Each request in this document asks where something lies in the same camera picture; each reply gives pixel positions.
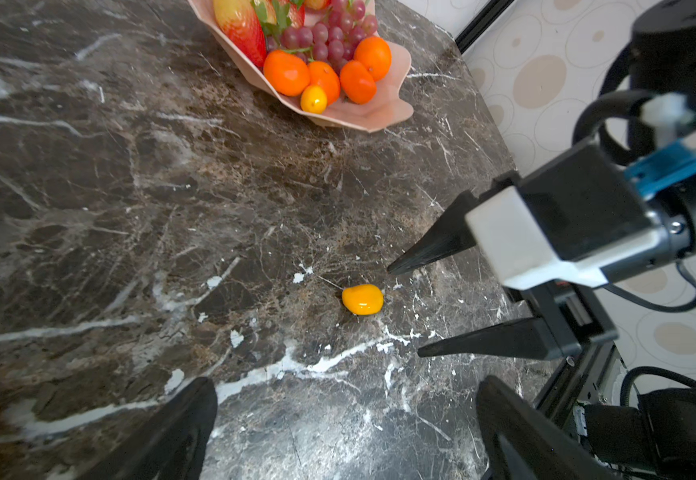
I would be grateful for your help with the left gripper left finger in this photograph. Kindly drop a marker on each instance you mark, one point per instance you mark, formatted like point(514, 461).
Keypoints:
point(171, 445)

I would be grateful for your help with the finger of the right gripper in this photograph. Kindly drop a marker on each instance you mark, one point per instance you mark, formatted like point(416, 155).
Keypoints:
point(448, 236)
point(523, 338)

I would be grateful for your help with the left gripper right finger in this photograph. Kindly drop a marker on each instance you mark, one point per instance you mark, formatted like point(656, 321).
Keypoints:
point(521, 443)

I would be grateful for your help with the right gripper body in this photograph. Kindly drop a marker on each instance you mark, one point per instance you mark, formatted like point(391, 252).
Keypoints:
point(564, 320)

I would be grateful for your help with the pink wavy fruit bowl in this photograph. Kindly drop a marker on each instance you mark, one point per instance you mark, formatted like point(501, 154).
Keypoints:
point(384, 110)

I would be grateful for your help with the orange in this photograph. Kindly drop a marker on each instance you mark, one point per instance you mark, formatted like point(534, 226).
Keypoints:
point(323, 75)
point(357, 83)
point(288, 74)
point(375, 55)

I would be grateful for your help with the orange bottom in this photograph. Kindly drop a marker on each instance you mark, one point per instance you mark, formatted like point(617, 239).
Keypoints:
point(288, 74)

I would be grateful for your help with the red grape bunch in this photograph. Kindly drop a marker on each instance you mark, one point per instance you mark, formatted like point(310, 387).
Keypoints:
point(332, 30)

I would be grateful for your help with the strawberry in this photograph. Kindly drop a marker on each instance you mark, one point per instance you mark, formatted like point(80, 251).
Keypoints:
point(238, 20)
point(291, 13)

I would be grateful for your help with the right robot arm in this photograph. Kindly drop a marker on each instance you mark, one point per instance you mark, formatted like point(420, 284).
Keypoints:
point(644, 118)

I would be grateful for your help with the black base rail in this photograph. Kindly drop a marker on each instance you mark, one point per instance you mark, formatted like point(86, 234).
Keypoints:
point(639, 423)

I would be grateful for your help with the right black frame post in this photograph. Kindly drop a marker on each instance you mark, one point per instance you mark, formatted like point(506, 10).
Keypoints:
point(480, 24)

